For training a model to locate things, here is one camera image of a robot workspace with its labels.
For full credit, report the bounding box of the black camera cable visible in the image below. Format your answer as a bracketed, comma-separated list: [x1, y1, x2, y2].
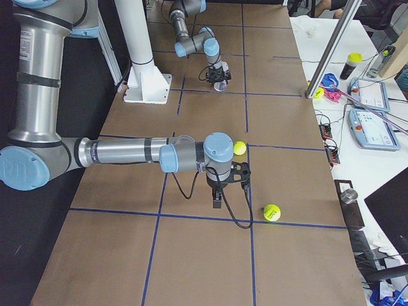
[171, 167, 254, 230]

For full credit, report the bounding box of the silver aluminium frame post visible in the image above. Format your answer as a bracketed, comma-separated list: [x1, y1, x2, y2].
[305, 0, 361, 99]

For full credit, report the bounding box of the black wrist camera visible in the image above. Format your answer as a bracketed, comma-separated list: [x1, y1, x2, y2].
[228, 161, 251, 190]

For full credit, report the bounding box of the clear tennis ball can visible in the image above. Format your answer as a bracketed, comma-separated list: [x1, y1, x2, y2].
[214, 80, 228, 92]

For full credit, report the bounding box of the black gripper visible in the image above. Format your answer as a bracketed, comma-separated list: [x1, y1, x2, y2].
[206, 66, 231, 85]
[206, 177, 229, 208]

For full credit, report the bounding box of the small silver metal cup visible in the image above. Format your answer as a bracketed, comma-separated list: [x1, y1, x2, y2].
[340, 188, 358, 205]

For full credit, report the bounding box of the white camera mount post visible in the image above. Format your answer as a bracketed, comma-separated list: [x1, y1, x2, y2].
[115, 0, 172, 105]

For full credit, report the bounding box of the yellow lid drink cup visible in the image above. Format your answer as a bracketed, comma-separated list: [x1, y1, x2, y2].
[340, 52, 363, 80]

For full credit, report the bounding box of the yellow tennis ball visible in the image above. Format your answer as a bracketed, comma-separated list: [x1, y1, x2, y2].
[233, 141, 247, 156]
[263, 204, 281, 222]

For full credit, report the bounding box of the black computer monitor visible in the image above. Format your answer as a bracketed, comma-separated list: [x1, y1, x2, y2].
[365, 169, 407, 259]

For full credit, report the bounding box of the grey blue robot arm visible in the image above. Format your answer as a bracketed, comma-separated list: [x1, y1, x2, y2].
[1, 1, 115, 210]
[169, 0, 231, 92]

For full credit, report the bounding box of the blue teach pendant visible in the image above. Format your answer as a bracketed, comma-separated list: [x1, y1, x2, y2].
[348, 108, 400, 151]
[348, 78, 390, 112]

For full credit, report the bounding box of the far blue teach pendant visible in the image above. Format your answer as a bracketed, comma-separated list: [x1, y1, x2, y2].
[348, 78, 390, 112]

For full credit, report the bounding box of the near blue teach pendant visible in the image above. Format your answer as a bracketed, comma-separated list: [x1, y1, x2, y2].
[348, 108, 400, 151]

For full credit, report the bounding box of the pink cloth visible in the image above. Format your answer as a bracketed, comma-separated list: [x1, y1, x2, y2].
[323, 88, 342, 103]

